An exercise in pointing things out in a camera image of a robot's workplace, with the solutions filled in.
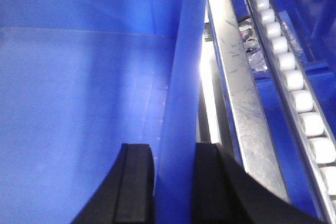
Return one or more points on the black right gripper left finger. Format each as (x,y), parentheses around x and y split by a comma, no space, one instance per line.
(126,193)

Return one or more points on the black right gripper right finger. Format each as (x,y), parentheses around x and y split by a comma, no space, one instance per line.
(224,193)

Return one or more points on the blue bin with parts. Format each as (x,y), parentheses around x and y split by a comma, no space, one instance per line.
(285,147)

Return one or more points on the white roller conveyor track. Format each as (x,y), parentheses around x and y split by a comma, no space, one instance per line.
(304,76)

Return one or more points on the plastic bagged parts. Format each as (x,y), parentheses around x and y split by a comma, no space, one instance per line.
(252,47)

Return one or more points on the steel shelf divider rail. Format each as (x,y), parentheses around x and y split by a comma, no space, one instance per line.
(252,141)

